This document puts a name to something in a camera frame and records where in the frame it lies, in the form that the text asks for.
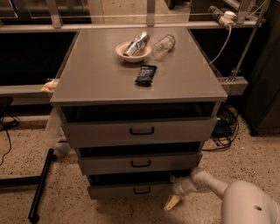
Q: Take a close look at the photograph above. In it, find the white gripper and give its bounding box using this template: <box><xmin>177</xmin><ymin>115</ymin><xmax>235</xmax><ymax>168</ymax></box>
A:
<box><xmin>164</xmin><ymin>173</ymin><xmax>195</xmax><ymax>211</ymax></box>

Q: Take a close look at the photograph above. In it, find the grey bottom drawer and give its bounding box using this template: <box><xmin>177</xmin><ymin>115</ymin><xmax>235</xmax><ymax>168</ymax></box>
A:
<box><xmin>87</xmin><ymin>171</ymin><xmax>172</xmax><ymax>199</ymax></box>

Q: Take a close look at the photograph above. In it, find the grey drawer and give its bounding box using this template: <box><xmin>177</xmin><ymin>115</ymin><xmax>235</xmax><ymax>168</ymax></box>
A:
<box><xmin>62</xmin><ymin>117</ymin><xmax>217</xmax><ymax>148</ymax></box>
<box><xmin>78</xmin><ymin>152</ymin><xmax>202</xmax><ymax>175</ymax></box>
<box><xmin>87</xmin><ymin>171</ymin><xmax>172</xmax><ymax>199</ymax></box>

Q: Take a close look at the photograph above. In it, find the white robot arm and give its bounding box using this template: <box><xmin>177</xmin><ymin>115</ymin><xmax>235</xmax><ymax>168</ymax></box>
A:
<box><xmin>164</xmin><ymin>167</ymin><xmax>280</xmax><ymax>224</ymax></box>

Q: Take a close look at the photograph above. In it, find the grey middle drawer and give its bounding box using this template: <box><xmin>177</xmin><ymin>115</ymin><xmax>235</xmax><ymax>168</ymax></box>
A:
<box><xmin>78</xmin><ymin>152</ymin><xmax>202</xmax><ymax>175</ymax></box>

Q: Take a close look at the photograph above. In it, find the grey top drawer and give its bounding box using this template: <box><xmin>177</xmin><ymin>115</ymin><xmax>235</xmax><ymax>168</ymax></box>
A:
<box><xmin>62</xmin><ymin>117</ymin><xmax>217</xmax><ymax>148</ymax></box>

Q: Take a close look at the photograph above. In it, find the grey drawer cabinet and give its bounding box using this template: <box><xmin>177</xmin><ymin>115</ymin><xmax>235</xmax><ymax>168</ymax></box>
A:
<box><xmin>49</xmin><ymin>27</ymin><xmax>228</xmax><ymax>200</ymax></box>

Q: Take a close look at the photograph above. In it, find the black snack packet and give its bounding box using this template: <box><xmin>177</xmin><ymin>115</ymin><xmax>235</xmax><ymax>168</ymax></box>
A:
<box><xmin>135</xmin><ymin>65</ymin><xmax>157</xmax><ymax>87</ymax></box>

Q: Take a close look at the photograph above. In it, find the dark cabinet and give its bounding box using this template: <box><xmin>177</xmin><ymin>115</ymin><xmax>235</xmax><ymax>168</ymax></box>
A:
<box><xmin>241</xmin><ymin>0</ymin><xmax>280</xmax><ymax>136</ymax></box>

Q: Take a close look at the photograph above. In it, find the black metal stand leg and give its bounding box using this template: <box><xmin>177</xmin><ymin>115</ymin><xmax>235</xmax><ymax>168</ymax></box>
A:
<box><xmin>0</xmin><ymin>149</ymin><xmax>57</xmax><ymax>224</ymax></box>

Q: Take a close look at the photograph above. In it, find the white ceramic bowl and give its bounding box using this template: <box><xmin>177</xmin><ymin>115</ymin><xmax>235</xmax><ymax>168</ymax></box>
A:
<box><xmin>115</xmin><ymin>42</ymin><xmax>151</xmax><ymax>63</ymax></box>

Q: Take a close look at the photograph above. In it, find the clear plastic bottle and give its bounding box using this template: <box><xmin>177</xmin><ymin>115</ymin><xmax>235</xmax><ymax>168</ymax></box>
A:
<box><xmin>152</xmin><ymin>34</ymin><xmax>176</xmax><ymax>60</ymax></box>

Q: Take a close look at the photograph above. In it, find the silver crushed can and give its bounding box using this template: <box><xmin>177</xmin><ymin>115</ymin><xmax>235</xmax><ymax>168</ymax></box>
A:
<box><xmin>123</xmin><ymin>31</ymin><xmax>150</xmax><ymax>57</ymax></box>

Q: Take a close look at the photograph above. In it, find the white power strip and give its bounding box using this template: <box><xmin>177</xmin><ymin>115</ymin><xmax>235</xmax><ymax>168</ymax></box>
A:
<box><xmin>208</xmin><ymin>5</ymin><xmax>236</xmax><ymax>28</ymax></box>

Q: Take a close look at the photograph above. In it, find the black cable bundle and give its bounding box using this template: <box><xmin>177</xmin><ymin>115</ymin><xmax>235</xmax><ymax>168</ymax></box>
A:
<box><xmin>201</xmin><ymin>104</ymin><xmax>240</xmax><ymax>152</ymax></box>

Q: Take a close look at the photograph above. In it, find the white power cable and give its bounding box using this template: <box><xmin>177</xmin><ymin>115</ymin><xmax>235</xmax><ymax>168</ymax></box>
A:
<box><xmin>207</xmin><ymin>24</ymin><xmax>233</xmax><ymax>66</ymax></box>

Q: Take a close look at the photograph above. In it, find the black cable on floor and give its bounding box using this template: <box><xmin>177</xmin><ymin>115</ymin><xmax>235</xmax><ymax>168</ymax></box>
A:
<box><xmin>0</xmin><ymin>113</ymin><xmax>21</xmax><ymax>166</ymax></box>

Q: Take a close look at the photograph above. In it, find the metal railing frame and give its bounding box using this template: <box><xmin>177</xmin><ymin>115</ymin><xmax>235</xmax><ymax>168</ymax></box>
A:
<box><xmin>0</xmin><ymin>0</ymin><xmax>271</xmax><ymax>33</ymax></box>

